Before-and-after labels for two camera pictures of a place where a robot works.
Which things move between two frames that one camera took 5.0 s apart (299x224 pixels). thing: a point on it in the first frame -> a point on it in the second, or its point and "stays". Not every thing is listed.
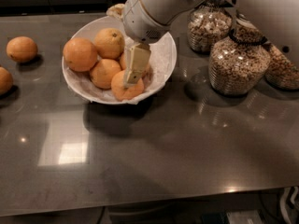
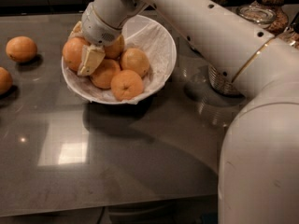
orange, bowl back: (109, 43) stays
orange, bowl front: (129, 92) stays
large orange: (79, 54) stays
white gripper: (137, 21) -> (97, 31)
